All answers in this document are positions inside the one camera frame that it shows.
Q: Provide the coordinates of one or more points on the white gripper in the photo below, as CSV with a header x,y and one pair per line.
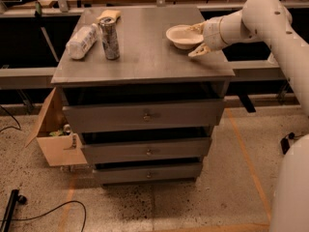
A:
x,y
211,32

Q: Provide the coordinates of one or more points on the white paper bowl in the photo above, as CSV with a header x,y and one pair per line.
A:
x,y
183,37

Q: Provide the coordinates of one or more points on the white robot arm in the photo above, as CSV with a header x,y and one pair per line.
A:
x,y
268,21

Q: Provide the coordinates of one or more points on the silver redbull can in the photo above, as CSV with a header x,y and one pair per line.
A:
x,y
109,38

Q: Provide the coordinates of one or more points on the grey drawer cabinet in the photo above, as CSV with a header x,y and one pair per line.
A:
x,y
149,69

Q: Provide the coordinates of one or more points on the top grey drawer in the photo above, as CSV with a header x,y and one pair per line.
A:
x,y
144,115

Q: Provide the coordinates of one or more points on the grey drawer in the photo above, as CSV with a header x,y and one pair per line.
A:
x,y
144,115
148,173
147,150

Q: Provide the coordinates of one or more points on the middle grey drawer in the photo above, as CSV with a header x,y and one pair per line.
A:
x,y
147,150

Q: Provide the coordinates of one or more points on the clear plastic water bottle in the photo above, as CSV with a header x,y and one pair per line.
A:
x,y
82,41

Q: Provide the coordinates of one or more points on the bottom grey drawer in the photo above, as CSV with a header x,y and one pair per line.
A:
x,y
148,173

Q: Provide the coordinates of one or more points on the green item in box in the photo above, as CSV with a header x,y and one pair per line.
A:
x,y
56,133

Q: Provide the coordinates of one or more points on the open cardboard box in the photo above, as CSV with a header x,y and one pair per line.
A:
x,y
59,145

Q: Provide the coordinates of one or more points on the black bar on floor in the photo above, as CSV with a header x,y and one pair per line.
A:
x,y
15,198

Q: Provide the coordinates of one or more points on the black power adapter with cable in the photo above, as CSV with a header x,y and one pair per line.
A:
x,y
285,141

